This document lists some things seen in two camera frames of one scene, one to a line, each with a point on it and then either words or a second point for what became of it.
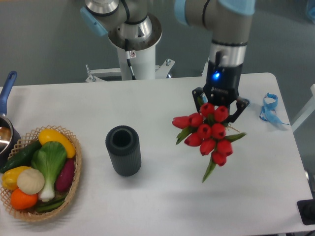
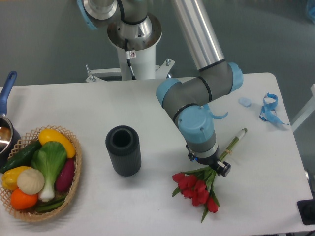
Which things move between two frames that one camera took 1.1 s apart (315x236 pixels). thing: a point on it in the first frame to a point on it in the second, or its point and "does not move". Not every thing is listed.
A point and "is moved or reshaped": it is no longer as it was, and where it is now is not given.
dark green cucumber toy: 23,158 does not move
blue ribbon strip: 268,113 does not move
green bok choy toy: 49,158 does not move
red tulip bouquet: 206,130 is moved or reshaped
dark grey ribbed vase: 123,143 does not move
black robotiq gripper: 222,88 to 223,169
